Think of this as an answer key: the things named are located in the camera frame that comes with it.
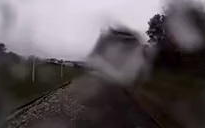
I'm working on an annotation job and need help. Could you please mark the dark trees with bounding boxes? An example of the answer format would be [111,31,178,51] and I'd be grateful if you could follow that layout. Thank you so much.
[144,12,205,78]
[0,42,35,68]

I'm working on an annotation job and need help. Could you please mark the pale pole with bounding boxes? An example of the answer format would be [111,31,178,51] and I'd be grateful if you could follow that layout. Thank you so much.
[31,56,37,83]

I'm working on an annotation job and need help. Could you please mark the grass field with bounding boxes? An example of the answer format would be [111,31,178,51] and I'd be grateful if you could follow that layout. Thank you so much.
[0,62,88,118]

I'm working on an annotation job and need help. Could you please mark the grass verge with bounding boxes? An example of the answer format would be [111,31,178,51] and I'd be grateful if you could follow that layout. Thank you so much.
[133,71,205,128]

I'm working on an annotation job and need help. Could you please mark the distant low building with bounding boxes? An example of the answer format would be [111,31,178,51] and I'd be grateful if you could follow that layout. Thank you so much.
[45,57,65,66]

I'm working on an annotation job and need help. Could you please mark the grey asphalt path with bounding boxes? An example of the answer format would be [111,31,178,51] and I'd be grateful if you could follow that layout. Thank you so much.
[6,74,165,128]

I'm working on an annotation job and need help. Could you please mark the stone kerb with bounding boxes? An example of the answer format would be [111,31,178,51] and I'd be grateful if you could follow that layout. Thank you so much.
[6,80,73,120]

